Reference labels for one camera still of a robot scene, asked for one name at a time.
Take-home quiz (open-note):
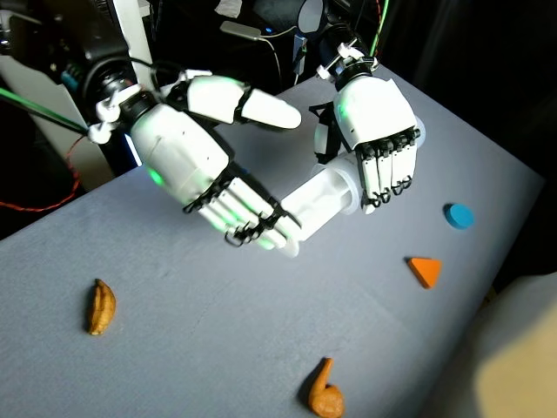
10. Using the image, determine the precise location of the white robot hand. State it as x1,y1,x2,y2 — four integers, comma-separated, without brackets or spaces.
308,71,421,215
128,71,303,253

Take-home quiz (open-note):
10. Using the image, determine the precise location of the large clear plastic syringe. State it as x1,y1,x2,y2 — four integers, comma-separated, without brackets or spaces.
278,115,427,259

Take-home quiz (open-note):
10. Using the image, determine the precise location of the silver flat device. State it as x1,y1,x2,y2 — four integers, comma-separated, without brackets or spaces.
219,20,262,43

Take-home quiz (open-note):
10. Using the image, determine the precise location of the blue round block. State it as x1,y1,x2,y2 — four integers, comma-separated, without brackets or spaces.
443,203,475,230

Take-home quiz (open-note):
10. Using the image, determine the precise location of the orange triangle block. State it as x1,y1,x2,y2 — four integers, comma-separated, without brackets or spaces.
406,256,443,289

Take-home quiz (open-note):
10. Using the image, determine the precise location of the brown toy croissant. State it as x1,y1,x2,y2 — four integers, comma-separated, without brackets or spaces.
85,278,117,336

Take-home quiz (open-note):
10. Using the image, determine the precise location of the grey table cloth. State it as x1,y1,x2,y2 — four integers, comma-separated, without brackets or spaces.
0,51,547,418

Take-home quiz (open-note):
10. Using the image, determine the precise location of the blurred beige box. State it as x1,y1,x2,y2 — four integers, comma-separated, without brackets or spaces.
428,278,557,418

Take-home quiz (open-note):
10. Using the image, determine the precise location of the orange toy drumstick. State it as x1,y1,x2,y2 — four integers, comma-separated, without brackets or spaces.
304,356,346,418

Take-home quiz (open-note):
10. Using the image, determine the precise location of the green cable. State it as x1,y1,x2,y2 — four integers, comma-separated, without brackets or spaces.
0,86,91,134
367,0,391,60

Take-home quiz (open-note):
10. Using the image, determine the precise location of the red cable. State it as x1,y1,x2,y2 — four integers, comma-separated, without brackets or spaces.
0,133,88,213

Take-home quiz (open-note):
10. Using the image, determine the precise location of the white upright post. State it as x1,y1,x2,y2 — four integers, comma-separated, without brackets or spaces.
113,0,154,88

